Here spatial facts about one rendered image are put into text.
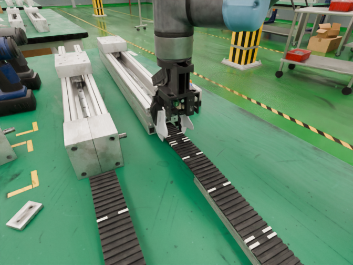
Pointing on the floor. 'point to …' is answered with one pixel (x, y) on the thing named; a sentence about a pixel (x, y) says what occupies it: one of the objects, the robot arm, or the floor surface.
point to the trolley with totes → (302, 60)
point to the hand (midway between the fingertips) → (171, 132)
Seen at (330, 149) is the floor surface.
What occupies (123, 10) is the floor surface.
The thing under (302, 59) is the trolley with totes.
